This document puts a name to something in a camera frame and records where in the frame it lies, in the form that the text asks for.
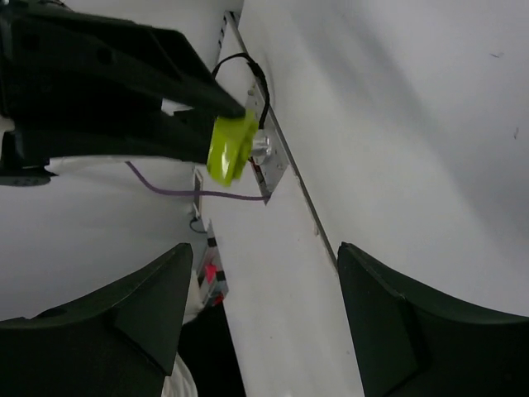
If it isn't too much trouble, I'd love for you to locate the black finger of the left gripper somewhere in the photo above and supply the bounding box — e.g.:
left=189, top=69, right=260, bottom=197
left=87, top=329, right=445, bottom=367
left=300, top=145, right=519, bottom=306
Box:
left=1, top=3, right=245, bottom=118
left=12, top=110, right=214, bottom=164

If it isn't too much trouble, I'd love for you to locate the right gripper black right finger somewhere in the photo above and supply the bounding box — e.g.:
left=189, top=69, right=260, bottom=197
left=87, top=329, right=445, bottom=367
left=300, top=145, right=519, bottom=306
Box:
left=337, top=243, right=528, bottom=396

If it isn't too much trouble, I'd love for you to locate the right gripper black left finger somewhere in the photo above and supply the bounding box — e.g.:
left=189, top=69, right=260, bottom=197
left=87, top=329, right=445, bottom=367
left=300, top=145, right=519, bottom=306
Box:
left=1, top=243, right=193, bottom=396

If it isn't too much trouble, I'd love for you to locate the yellow-green lego brick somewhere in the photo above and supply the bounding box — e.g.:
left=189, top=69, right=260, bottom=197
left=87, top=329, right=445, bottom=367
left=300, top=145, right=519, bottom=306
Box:
left=207, top=110, right=258, bottom=187

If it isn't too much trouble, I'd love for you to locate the white slatted container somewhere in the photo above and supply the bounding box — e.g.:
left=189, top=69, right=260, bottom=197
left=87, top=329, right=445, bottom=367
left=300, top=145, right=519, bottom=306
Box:
left=161, top=229, right=245, bottom=396

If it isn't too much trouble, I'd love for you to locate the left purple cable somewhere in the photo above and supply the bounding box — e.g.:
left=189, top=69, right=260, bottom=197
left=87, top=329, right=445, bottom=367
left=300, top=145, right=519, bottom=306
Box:
left=126, top=160, right=269, bottom=204

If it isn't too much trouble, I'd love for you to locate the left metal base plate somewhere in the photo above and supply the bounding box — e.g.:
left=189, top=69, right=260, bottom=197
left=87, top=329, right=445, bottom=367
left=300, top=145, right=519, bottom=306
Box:
left=250, top=108, right=289, bottom=199

